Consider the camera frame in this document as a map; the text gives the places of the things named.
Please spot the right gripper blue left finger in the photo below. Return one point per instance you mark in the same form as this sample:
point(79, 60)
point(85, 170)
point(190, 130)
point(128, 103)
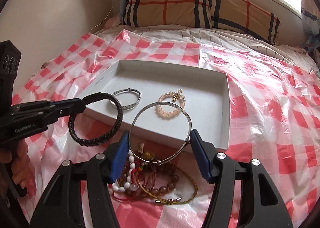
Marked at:
point(119, 155)

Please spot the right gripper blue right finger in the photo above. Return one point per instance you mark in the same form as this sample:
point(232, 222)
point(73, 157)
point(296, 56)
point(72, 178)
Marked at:
point(203, 152)

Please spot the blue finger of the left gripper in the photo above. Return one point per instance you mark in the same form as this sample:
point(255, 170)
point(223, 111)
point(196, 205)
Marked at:
point(69, 105)
point(70, 112)

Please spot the engraved silver bangle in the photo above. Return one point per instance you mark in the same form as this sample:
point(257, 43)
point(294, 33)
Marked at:
point(129, 90)

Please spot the left hand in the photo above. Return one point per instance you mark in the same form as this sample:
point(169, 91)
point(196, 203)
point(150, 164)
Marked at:
point(19, 160)

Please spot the red white checkered plastic sheet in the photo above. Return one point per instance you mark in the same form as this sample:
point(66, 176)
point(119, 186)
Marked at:
point(274, 117)

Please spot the left plaid pillow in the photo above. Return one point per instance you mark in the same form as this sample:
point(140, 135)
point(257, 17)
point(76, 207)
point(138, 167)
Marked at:
point(140, 13)

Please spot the plaid pillow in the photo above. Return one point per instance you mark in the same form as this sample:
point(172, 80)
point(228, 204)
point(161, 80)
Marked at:
point(140, 13)
point(239, 16)

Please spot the right plaid pillow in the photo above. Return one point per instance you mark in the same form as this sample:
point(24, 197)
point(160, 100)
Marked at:
point(239, 16)

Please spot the right pink curtain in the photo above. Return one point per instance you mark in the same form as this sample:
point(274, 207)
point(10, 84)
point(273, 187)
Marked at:
point(310, 21)

